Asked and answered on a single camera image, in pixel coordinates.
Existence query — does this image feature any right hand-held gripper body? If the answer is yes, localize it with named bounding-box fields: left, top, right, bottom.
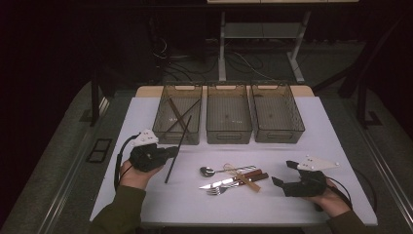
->
left=282, top=155, right=341, bottom=198

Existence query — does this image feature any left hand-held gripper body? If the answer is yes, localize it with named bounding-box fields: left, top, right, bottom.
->
left=129, top=129, right=166, bottom=174

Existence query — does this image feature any translucent grey plastic bin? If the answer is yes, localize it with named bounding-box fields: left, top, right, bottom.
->
left=249, top=82, right=306, bottom=144
left=151, top=82, right=204, bottom=145
left=205, top=82, right=253, bottom=145

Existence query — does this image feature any translucent amber plastic spoon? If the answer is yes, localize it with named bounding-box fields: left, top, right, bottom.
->
left=222, top=162, right=262, bottom=193

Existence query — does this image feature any brown wooden chopstick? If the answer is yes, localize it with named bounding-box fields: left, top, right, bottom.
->
left=168, top=97, right=189, bottom=134
left=169, top=97, right=191, bottom=133

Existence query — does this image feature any metal spoon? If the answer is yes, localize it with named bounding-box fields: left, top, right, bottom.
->
left=199, top=165, right=257, bottom=178

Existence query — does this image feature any wooden-handled table knife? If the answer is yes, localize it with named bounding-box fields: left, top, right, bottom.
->
left=198, top=169, right=264, bottom=190

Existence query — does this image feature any wooden-handled fork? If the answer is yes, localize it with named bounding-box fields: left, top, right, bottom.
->
left=206, top=173, right=271, bottom=197

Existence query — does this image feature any person's left hand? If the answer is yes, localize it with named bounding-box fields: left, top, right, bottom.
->
left=119, top=159, right=164, bottom=191

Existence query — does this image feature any person's right hand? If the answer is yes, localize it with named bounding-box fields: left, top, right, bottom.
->
left=303, top=178, right=352, bottom=218

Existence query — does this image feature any white table cover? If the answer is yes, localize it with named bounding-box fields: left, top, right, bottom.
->
left=89, top=96, right=379, bottom=227

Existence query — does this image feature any wooden table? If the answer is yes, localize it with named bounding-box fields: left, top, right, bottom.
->
left=134, top=85, right=316, bottom=98

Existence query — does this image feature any black metal stand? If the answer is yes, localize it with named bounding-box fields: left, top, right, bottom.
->
left=312, top=13, right=413, bottom=129
left=90, top=69, right=115, bottom=128

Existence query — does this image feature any white desk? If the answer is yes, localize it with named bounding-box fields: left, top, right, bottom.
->
left=206, top=0, right=359, bottom=84

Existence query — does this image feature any left hand-held gripper cable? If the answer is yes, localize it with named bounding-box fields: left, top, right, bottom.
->
left=113, top=133, right=141, bottom=191

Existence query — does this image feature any thin black cable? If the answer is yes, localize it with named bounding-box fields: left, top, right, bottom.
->
left=353, top=167, right=379, bottom=215

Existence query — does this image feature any tangle of black cables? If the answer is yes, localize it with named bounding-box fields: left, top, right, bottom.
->
left=150, top=33, right=271, bottom=83

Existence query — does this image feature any metal floor rail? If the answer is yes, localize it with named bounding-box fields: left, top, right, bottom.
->
left=37, top=96, right=111, bottom=234
left=352, top=125, right=413, bottom=225

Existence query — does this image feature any white cable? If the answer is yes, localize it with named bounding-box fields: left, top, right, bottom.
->
left=232, top=51, right=272, bottom=81

